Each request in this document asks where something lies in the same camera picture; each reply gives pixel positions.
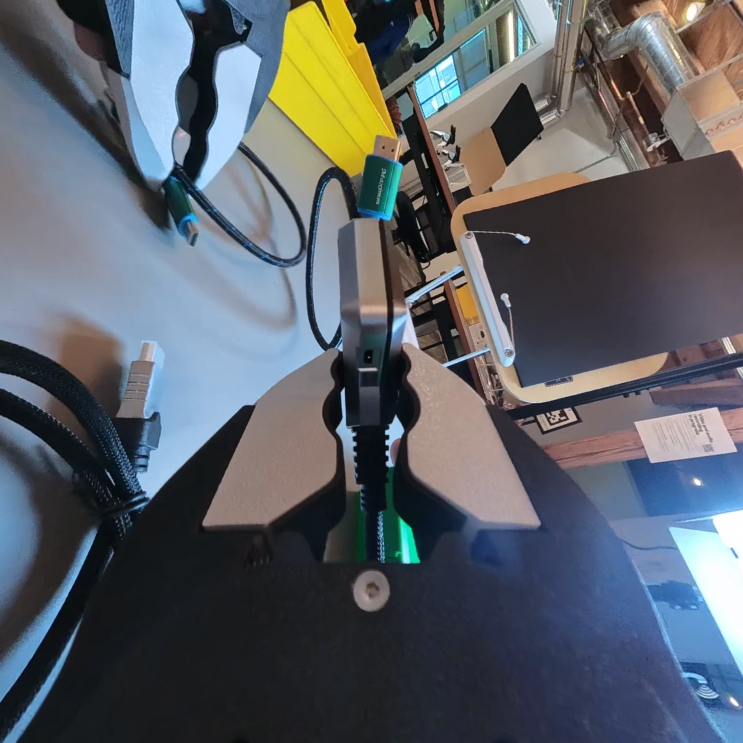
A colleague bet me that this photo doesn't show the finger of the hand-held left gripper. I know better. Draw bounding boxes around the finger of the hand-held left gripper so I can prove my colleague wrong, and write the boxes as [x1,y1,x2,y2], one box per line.
[174,35,262,189]
[107,10,196,192]

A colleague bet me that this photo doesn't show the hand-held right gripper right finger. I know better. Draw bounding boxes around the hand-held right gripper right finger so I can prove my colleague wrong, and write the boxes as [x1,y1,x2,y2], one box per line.
[395,342,542,530]

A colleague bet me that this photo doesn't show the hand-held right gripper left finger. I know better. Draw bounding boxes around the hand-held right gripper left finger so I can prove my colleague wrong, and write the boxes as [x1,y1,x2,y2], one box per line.
[201,348,347,532]

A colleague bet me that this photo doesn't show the yellow plastic bin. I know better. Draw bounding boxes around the yellow plastic bin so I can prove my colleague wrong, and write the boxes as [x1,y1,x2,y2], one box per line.
[268,0,398,175]

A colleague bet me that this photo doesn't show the braided HDMI cable green plugs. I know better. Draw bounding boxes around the braided HDMI cable green plugs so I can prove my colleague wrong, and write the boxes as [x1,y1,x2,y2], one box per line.
[163,135,404,352]

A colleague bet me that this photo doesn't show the framed marker sign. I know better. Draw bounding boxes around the framed marker sign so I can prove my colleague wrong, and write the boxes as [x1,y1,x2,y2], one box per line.
[535,406,582,433]

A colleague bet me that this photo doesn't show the green plastic bin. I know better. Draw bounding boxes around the green plastic bin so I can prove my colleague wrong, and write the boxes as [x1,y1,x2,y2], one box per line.
[345,470,421,564]

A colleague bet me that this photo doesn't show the black tripod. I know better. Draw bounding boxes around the black tripod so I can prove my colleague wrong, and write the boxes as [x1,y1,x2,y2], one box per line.
[511,354,743,425]

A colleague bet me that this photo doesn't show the wooden desk with black legs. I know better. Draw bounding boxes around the wooden desk with black legs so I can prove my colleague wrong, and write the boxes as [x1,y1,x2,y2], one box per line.
[403,87,465,256]

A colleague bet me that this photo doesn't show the black office chair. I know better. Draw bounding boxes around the black office chair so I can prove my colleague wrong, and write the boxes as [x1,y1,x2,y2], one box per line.
[395,192,436,262]

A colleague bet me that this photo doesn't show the white notice paper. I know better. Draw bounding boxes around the white notice paper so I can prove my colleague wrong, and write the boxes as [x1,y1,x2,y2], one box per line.
[634,408,738,464]

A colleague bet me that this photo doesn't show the small black wooden panel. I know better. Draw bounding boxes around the small black wooden panel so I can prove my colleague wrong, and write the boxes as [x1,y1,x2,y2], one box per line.
[464,83,544,196]

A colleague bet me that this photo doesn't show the black board with wooden rim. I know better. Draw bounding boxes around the black board with wooden rim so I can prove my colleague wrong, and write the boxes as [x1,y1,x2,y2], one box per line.
[452,151,743,405]

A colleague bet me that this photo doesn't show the laptop with bright screen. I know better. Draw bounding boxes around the laptop with bright screen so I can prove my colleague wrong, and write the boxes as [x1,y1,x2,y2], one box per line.
[668,511,743,657]

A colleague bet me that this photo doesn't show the wooden post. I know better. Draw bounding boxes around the wooden post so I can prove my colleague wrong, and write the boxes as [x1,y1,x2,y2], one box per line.
[543,409,743,468]

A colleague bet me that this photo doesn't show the silver air duct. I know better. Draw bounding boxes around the silver air duct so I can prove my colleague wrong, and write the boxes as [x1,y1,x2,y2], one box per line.
[604,12,706,96]

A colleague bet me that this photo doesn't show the metal air handler box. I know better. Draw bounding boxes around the metal air handler box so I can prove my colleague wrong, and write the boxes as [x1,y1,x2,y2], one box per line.
[662,70,743,160]

